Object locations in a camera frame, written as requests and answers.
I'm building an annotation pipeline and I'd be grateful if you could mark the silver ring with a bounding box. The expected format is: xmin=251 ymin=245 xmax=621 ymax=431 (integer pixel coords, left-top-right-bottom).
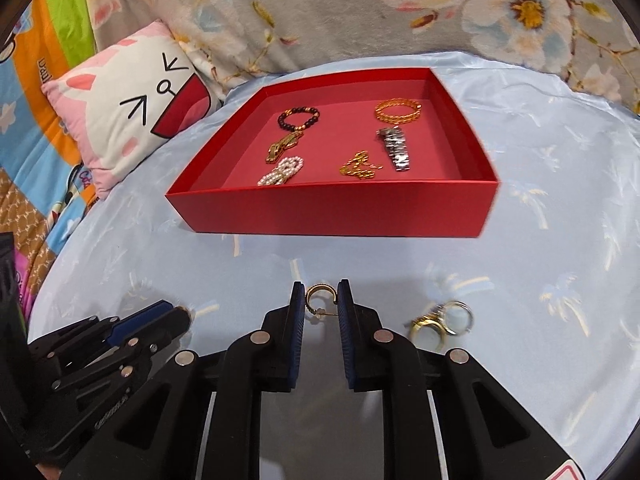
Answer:
xmin=440 ymin=301 xmax=475 ymax=336

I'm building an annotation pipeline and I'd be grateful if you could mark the gold bangle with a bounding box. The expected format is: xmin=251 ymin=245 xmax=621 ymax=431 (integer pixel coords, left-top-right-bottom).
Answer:
xmin=375 ymin=97 xmax=422 ymax=125

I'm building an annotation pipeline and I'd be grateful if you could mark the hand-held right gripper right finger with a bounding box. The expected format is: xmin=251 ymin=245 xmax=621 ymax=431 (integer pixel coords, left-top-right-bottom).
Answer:
xmin=337 ymin=279 xmax=576 ymax=480

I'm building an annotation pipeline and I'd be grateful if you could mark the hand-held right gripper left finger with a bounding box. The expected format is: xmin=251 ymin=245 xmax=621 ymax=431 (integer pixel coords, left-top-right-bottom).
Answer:
xmin=62 ymin=281 xmax=307 ymax=480

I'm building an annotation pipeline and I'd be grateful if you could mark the gold link bracelet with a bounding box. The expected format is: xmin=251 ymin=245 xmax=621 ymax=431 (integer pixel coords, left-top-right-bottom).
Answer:
xmin=265 ymin=131 xmax=303 ymax=165

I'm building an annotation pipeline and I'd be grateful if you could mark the pink white cat pillow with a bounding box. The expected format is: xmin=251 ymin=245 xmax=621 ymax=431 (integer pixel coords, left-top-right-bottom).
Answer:
xmin=41 ymin=21 xmax=223 ymax=201

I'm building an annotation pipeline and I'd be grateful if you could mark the gold hoop earring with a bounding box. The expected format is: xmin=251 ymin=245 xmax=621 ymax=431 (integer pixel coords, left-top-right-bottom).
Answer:
xmin=305 ymin=284 xmax=340 ymax=317

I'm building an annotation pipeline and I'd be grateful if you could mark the colourful cartoon blanket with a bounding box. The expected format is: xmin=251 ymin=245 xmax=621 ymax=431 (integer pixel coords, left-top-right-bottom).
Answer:
xmin=0 ymin=0 xmax=116 ymax=321

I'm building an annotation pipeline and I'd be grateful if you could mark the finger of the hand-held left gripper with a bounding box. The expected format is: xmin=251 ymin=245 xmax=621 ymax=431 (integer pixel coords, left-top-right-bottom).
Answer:
xmin=50 ymin=332 xmax=176 ymax=433
xmin=30 ymin=301 xmax=193 ymax=361

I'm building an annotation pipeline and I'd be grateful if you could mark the red cardboard box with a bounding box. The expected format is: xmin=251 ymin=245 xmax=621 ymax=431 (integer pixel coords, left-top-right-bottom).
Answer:
xmin=165 ymin=66 xmax=501 ymax=238

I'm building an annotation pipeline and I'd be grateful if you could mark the thin gold chain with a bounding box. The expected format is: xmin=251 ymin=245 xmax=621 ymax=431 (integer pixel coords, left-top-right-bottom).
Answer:
xmin=340 ymin=150 xmax=383 ymax=182

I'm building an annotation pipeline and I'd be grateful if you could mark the black bead bracelet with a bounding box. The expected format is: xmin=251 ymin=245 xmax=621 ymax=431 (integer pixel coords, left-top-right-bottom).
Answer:
xmin=276 ymin=106 xmax=321 ymax=133

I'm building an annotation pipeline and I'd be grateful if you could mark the gold ring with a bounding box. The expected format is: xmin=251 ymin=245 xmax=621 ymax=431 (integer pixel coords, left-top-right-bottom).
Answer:
xmin=409 ymin=310 xmax=446 ymax=343

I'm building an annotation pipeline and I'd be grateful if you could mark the grey floral blanket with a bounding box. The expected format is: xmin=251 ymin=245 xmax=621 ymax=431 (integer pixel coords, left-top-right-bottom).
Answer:
xmin=85 ymin=0 xmax=640 ymax=116

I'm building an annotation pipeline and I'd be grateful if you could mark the pearl bracelet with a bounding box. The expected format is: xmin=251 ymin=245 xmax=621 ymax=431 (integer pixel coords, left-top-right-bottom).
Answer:
xmin=257 ymin=156 xmax=305 ymax=187

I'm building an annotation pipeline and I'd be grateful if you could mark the silver wrist watch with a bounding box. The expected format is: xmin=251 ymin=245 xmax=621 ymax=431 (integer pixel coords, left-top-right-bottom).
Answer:
xmin=376 ymin=127 xmax=413 ymax=173

